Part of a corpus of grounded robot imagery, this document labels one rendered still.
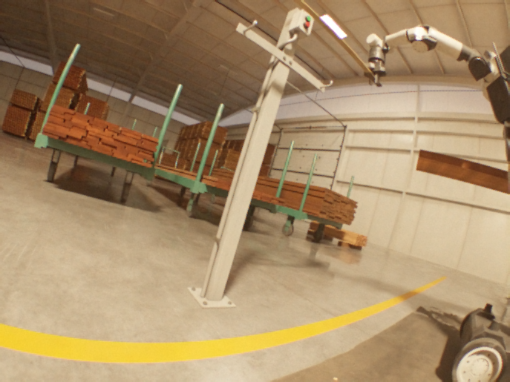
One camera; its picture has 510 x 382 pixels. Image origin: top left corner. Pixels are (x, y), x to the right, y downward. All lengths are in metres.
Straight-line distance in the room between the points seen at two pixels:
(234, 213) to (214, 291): 0.31
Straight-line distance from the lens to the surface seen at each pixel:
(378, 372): 0.90
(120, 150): 2.06
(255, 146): 0.90
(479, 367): 0.99
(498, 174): 1.50
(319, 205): 3.40
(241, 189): 0.88
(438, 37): 1.26
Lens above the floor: 0.44
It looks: 1 degrees up
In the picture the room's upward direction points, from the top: 17 degrees clockwise
